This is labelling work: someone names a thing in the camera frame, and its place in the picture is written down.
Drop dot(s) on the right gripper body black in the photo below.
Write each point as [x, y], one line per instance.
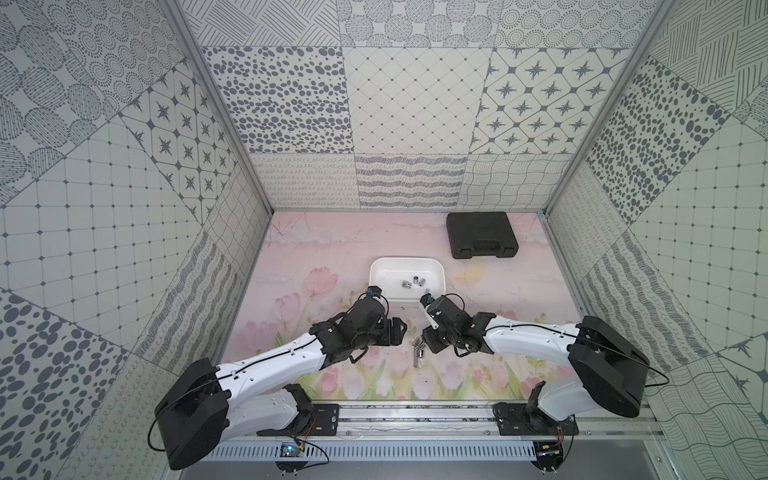
[438, 340]

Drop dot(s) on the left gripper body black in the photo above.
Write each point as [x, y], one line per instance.
[390, 330]

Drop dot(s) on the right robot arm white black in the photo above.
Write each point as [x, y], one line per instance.
[608, 371]

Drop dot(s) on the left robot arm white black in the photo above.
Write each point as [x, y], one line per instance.
[210, 403]

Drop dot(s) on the white plastic storage box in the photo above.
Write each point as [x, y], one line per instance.
[388, 273]

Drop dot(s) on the black plastic tool case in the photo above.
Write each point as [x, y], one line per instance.
[475, 234]

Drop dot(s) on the left circuit board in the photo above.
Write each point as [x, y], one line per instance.
[291, 450]

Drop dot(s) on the circuit board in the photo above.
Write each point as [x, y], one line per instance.
[291, 450]
[547, 450]

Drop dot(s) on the right circuit board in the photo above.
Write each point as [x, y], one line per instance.
[547, 450]

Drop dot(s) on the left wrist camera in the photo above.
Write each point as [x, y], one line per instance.
[374, 292]

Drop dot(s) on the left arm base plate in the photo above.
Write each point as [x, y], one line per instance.
[319, 420]

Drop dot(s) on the aluminium rail frame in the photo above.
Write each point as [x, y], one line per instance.
[471, 420]

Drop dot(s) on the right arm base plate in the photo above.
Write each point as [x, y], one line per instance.
[513, 419]

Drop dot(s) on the white vented cable duct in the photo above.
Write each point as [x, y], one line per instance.
[376, 450]

